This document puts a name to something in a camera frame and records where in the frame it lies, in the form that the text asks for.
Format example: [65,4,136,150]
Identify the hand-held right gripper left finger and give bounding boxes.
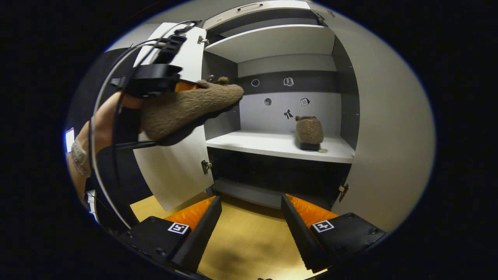
[119,196,223,273]

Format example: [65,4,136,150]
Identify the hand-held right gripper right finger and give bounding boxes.
[281,194,387,273]

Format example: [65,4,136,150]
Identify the brown fuzzy shoe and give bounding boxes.
[140,77,245,147]
[295,115,324,151]

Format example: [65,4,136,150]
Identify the white cabinet door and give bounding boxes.
[133,22,215,212]
[311,4,436,233]

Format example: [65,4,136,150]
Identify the white shoe cabinet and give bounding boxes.
[132,0,436,234]

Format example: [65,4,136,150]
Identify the beige cabinet drawer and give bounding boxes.
[202,0,312,31]

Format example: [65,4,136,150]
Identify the black backdrop cloth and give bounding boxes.
[65,49,156,231]

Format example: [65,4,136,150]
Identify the white wristband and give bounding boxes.
[69,137,93,179]

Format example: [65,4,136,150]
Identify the black cable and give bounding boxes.
[111,19,201,183]

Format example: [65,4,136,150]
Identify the grey cable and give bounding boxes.
[89,37,166,230]

